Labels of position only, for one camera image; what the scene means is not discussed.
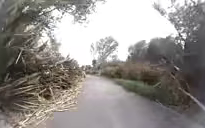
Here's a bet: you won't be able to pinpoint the overhanging tree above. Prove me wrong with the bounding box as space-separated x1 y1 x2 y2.
0 0 106 88

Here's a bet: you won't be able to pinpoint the tall leafy tree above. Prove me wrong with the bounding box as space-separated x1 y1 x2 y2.
89 35 120 66

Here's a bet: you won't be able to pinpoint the pile of cut reeds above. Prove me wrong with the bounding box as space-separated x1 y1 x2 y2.
0 36 87 128

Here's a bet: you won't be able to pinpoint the brown dry bushes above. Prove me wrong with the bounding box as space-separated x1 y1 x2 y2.
99 60 178 86

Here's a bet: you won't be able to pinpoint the dark trees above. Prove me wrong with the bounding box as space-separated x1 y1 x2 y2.
127 35 184 65

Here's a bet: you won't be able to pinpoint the dark tree with branches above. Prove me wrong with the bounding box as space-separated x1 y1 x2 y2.
153 0 205 111

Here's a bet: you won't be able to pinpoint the grass verge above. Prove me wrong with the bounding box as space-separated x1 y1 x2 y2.
112 78 173 105

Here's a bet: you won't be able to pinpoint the grey asphalt path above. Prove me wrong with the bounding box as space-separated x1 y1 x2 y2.
43 74 205 128

